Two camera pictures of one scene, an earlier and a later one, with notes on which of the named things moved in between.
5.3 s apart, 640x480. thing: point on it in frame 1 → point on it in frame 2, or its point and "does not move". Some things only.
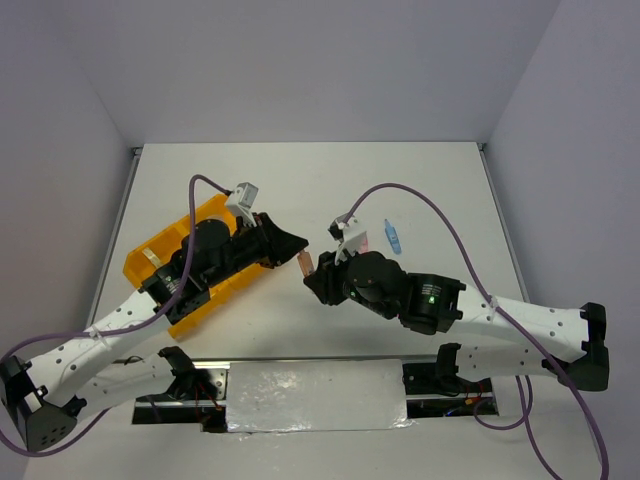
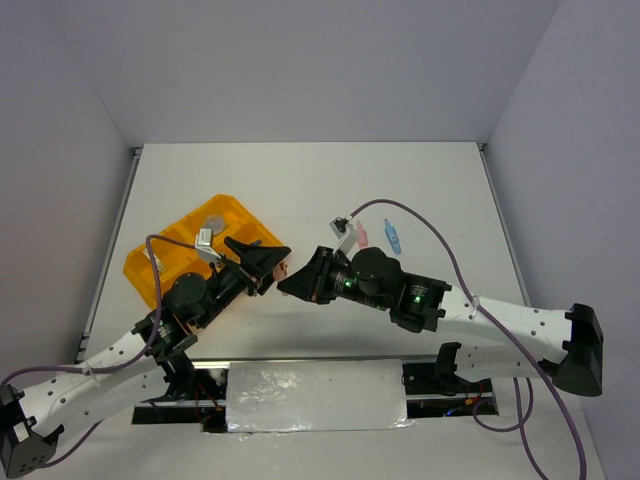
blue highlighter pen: (393, 237) does not move
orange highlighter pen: (305, 262) → (280, 270)
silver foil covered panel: (323, 395) does not move
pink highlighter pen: (365, 245) does not move
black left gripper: (278, 246) → (260, 262)
